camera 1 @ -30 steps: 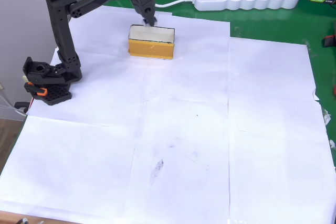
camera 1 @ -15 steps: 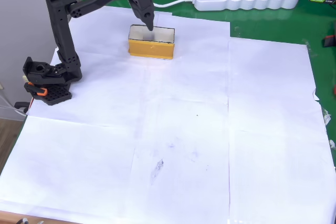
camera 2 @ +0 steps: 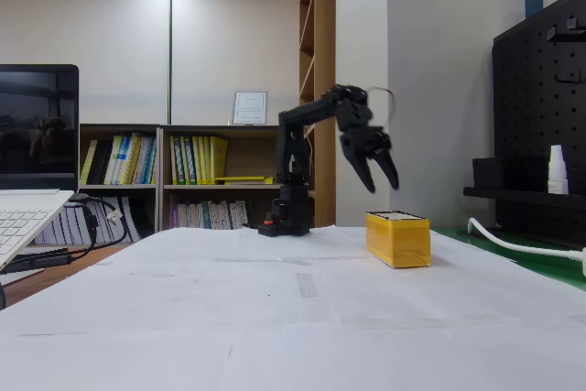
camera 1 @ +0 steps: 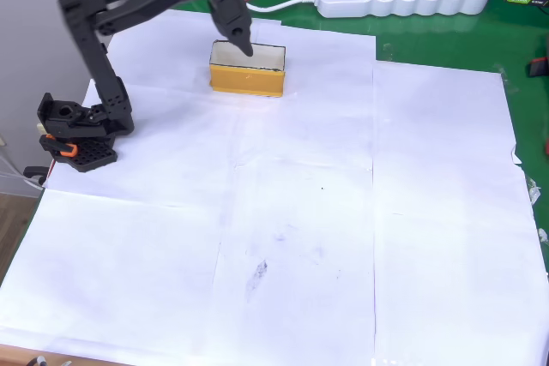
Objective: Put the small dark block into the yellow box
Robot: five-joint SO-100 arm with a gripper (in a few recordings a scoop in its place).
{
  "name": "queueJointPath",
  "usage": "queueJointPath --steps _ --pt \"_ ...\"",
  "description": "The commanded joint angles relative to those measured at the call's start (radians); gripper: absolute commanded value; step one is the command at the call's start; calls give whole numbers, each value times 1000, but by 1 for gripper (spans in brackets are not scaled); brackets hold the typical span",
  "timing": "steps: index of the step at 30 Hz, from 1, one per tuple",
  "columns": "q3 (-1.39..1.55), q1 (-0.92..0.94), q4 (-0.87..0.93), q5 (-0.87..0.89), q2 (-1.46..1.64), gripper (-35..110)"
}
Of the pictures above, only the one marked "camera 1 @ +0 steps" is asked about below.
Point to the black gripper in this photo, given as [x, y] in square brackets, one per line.
[232, 21]

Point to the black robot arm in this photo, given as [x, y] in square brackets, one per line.
[96, 61]

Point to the yellow rectangular box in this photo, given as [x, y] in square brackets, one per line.
[246, 79]

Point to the white paper sheet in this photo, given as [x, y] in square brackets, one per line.
[107, 276]
[300, 297]
[442, 117]
[171, 160]
[450, 276]
[171, 49]
[326, 104]

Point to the clear tape scrap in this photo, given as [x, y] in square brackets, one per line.
[544, 236]
[534, 190]
[387, 51]

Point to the green desk mat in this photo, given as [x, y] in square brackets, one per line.
[429, 40]

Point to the orange black table clamp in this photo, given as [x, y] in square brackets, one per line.
[68, 150]

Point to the red black tool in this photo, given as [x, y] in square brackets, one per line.
[538, 67]

